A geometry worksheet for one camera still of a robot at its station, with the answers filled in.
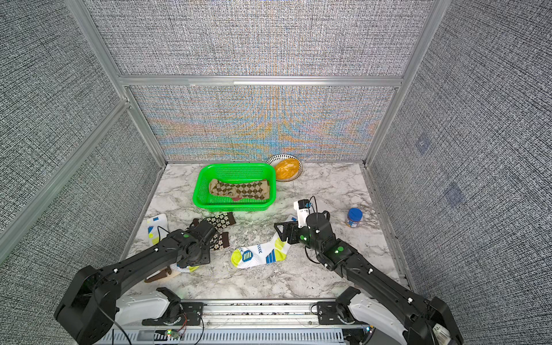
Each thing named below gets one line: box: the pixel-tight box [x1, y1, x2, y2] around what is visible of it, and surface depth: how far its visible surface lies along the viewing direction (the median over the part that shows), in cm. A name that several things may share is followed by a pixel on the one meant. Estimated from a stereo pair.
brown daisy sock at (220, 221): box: [198, 212, 237, 230], surface depth 99 cm
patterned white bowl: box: [265, 153, 303, 182], surface depth 112 cm
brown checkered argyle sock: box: [209, 178, 270, 200], surface depth 106 cm
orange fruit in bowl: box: [274, 158, 300, 180], surface depth 112 cm
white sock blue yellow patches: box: [146, 213, 169, 247], surface depth 98 cm
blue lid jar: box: [347, 207, 363, 228], surface depth 94 cm
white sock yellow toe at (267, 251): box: [230, 214, 299, 269], surface depth 87 cm
